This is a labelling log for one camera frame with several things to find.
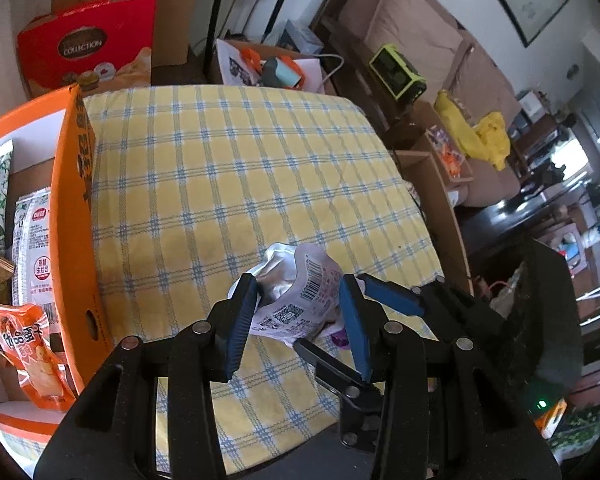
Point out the purple white snack pouch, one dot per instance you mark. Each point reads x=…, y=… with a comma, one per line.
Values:
x=305, y=280

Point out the printed paper sheet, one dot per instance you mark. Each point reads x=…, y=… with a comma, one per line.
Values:
x=235, y=65

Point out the grey blue box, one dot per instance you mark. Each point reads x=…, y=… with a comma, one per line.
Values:
x=297, y=35

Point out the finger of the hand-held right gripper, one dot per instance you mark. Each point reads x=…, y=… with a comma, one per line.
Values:
x=390, y=295
x=330, y=365

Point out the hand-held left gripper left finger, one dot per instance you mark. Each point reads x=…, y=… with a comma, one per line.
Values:
x=240, y=325

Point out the lime green device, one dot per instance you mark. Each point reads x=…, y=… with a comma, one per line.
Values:
x=397, y=72

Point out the orange and grey tool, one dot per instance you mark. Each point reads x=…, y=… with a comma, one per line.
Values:
x=280, y=72

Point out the yellow cloth on sofa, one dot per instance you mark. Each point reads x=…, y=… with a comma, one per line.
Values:
x=485, y=135

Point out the brown cardboard box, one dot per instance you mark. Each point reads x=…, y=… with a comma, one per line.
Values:
x=175, y=15

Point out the black tripod stand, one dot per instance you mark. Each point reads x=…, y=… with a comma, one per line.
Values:
x=215, y=20

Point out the dark wooden coffee table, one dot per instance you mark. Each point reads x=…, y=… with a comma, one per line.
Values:
x=505, y=220

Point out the orange white plastic bag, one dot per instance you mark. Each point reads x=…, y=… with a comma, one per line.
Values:
x=447, y=152

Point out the orange cardboard box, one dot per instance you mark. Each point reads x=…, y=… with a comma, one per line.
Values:
x=75, y=240

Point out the tall cardboard box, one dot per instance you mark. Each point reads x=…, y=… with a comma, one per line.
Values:
x=440, y=220

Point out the dark wooden side table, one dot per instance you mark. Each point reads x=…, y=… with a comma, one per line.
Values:
x=180, y=75

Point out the orange snack packet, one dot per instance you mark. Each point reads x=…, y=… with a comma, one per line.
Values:
x=30, y=360

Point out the open cardboard box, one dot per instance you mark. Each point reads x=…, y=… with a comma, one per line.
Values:
x=325, y=87

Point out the brown sofa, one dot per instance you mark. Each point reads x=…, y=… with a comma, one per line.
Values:
x=420, y=15

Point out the red chocolate gift box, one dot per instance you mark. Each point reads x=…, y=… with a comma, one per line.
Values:
x=95, y=35

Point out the yellow plaid cloth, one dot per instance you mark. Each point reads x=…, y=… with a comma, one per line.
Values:
x=230, y=170

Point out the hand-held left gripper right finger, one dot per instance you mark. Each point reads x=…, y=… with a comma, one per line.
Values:
x=355, y=325

